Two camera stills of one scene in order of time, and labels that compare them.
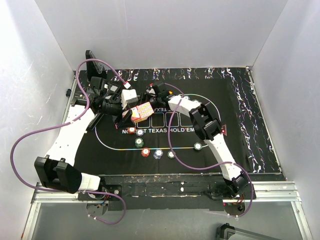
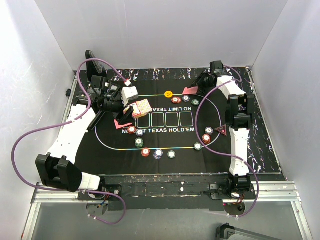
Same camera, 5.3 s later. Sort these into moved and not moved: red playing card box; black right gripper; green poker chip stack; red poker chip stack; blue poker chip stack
Moved: black right gripper; red playing card box
Not moved: red poker chip stack; green poker chip stack; blue poker chip stack
